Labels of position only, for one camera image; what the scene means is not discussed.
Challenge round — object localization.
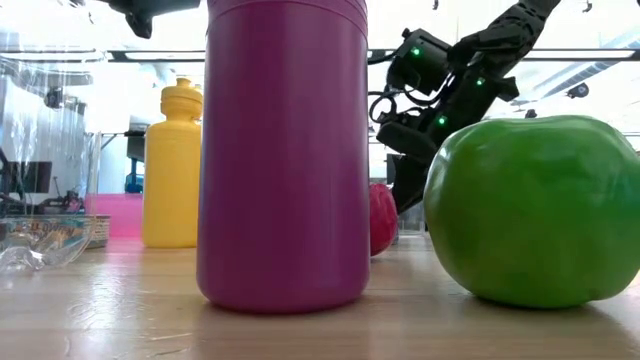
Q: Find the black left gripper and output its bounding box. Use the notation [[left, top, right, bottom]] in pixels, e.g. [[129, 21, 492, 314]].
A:
[[97, 0, 201, 40]]

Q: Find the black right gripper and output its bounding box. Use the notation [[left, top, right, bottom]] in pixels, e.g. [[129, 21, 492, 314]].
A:
[[375, 64, 521, 216]]

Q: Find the purple plastic water bottle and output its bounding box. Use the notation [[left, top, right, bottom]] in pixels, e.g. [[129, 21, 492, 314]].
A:
[[196, 0, 372, 316]]

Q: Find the yellow plastic water bottle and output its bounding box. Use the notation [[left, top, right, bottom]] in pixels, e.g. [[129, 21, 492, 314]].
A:
[[141, 76, 205, 250]]

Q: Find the clear plastic water bottle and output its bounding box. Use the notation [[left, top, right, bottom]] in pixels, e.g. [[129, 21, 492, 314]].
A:
[[0, 0, 109, 275]]

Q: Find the large red toy strawberry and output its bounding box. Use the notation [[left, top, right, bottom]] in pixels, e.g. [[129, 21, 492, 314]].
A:
[[369, 182, 400, 258]]

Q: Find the black overhead light bar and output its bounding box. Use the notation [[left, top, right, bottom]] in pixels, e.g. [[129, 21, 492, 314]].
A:
[[0, 47, 640, 63]]

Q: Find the green toy apple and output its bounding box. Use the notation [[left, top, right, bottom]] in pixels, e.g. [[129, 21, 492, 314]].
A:
[[423, 114, 640, 310]]

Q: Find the pink plastic tray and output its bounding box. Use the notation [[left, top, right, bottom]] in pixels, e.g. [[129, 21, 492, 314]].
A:
[[83, 193, 146, 239]]

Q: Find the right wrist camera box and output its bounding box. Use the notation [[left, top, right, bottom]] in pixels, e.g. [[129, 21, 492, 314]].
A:
[[387, 28, 452, 97]]

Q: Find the black hanging ceiling camera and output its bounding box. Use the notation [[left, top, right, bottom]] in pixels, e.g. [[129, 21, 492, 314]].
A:
[[566, 81, 591, 100]]

